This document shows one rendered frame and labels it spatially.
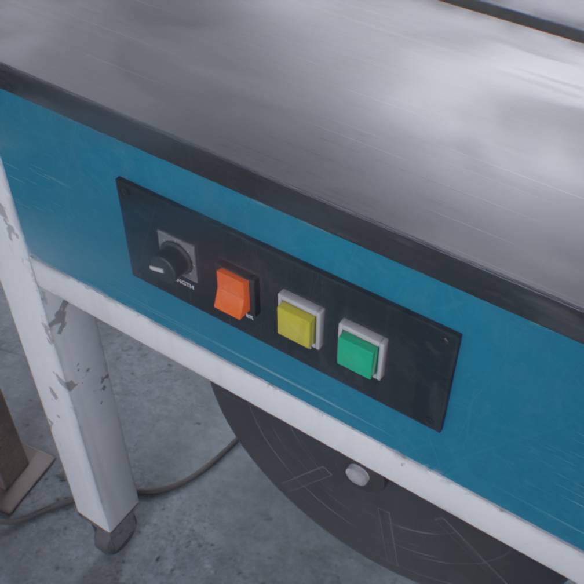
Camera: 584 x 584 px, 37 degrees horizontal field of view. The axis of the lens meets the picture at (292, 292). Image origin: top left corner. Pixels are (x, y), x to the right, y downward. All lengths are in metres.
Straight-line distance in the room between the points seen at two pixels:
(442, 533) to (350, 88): 0.56
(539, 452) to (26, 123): 0.40
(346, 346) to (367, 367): 0.02
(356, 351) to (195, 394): 0.82
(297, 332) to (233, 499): 0.69
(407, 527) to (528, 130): 0.57
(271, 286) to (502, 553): 0.49
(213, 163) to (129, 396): 0.85
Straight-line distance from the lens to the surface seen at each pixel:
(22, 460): 1.27
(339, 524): 1.09
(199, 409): 1.30
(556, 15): 0.67
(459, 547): 0.98
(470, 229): 0.46
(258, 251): 0.53
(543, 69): 0.60
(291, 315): 0.53
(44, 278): 0.75
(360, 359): 0.52
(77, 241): 0.68
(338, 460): 0.92
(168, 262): 0.57
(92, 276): 0.70
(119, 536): 1.15
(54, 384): 0.89
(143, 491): 1.22
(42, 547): 1.22
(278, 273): 0.53
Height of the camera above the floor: 1.03
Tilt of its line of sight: 45 degrees down
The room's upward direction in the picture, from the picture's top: straight up
